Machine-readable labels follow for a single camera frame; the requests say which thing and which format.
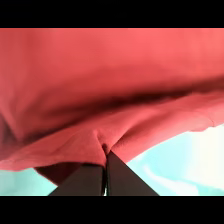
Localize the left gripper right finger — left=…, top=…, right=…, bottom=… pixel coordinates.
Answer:
left=105, top=150, right=160, bottom=197

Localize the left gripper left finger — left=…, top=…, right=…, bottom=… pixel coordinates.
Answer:
left=48, top=163, right=107, bottom=197

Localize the red T-shirt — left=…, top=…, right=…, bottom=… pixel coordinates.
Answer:
left=0, top=27, right=224, bottom=186

